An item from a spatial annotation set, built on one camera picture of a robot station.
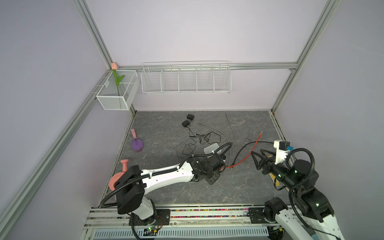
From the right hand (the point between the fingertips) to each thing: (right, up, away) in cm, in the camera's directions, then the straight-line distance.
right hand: (257, 152), depth 65 cm
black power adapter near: (-36, +14, +47) cm, 61 cm away
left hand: (-18, -14, +13) cm, 27 cm away
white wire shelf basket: (-34, +44, +35) cm, 66 cm away
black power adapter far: (-32, +19, +51) cm, 63 cm away
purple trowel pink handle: (-67, -1, +35) cm, 75 cm away
